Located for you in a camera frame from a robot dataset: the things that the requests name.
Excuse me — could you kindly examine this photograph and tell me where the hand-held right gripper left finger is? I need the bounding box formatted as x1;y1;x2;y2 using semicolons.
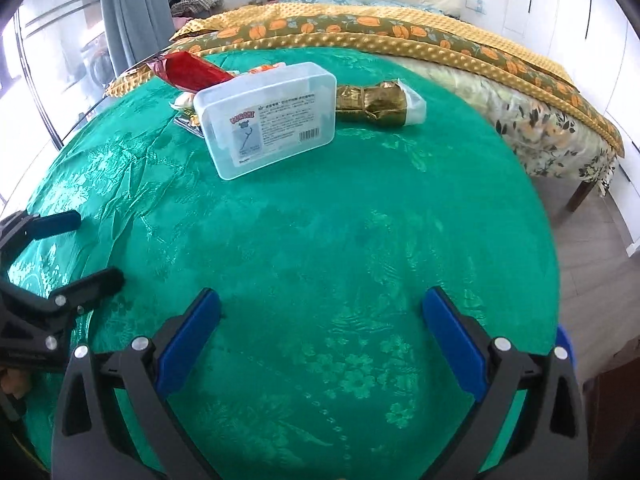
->
50;287;222;480

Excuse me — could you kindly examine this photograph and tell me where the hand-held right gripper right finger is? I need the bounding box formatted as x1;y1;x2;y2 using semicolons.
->
421;286;591;480

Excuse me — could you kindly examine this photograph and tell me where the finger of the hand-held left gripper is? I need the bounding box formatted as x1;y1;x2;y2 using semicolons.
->
0;210;82;256
0;267;126;317

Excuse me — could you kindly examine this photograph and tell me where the clear bag of pastry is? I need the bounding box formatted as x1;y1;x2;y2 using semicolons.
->
169;91;206;140

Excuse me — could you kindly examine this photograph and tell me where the red foil wrapper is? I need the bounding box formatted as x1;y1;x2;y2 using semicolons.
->
147;51;236;94

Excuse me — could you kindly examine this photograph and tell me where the clear plastic box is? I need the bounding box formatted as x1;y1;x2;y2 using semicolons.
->
193;61;337;181

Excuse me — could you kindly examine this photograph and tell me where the gold foil packet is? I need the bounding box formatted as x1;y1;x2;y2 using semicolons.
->
335;78;427;126

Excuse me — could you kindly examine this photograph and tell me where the orange white wrapper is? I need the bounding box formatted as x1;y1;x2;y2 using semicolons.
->
235;62;288;79

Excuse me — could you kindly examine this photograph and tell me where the person's left hand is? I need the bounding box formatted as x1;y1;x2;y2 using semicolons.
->
0;367;30;397

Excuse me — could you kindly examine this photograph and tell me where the black framed glass door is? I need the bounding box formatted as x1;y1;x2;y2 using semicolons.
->
0;0;121;161

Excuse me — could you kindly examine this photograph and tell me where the washing machine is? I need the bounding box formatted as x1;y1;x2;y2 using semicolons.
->
81;42;114;87

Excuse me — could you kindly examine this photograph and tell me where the green patterned tablecloth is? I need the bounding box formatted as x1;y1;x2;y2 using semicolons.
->
7;47;561;480

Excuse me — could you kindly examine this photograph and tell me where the brown wooden furniture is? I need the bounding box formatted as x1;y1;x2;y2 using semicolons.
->
582;340;640;480

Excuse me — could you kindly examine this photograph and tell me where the wooden bed leg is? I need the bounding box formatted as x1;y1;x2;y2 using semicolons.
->
566;180;596;212

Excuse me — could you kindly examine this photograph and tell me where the grey blue curtain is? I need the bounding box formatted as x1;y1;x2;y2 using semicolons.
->
100;0;187;74

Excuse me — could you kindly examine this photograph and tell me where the floral bed sheet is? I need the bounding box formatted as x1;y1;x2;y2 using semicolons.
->
390;55;619;197

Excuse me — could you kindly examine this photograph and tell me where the yellow dotted blanket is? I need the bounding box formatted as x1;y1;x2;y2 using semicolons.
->
170;0;576;88

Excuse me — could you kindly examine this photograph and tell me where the pumpkin print quilt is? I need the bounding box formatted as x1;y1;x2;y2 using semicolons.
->
105;10;626;157

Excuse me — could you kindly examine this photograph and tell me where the white wardrobe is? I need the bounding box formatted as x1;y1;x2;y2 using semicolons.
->
500;0;640;128

